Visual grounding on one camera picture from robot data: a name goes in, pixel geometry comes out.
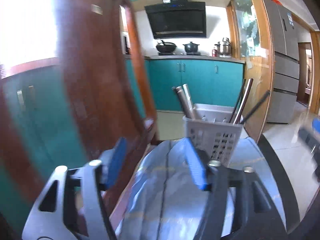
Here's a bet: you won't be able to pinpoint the black chopstick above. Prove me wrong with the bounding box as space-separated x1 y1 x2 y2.
228 79 246 123
240 90 271 125

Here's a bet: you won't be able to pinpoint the dark red chopstick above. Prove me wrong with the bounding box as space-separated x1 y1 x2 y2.
233 78 253 124

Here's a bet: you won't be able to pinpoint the brown chopstick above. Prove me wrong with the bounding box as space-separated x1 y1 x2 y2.
173 86 195 120

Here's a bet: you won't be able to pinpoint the cream chopstick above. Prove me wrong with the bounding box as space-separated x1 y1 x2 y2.
182 83 194 112

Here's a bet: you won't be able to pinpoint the teal kitchen cabinets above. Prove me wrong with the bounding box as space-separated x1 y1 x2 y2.
0 0 247 230

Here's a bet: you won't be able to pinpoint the grey refrigerator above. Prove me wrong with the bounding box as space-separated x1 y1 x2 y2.
264 0 299 124

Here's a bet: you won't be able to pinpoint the blue cloth table mat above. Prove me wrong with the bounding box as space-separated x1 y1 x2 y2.
119 138 284 239

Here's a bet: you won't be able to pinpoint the white plastic utensil holder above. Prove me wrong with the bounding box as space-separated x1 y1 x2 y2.
183 103 243 166

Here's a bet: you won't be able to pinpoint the wooden glass sliding door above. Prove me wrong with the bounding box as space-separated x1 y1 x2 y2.
226 0 276 143

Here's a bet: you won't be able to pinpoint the brown wooden chair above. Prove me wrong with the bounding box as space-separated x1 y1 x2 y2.
0 0 161 205

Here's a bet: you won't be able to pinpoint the steel kettle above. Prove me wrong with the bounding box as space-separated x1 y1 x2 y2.
215 37 232 57

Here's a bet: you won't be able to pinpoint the black cooking pot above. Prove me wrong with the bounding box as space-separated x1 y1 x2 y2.
184 42 201 55

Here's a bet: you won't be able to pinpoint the black wok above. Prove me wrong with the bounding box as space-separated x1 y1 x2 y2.
156 40 177 55

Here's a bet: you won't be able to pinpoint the black range hood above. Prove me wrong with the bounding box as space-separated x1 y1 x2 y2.
145 0 207 39

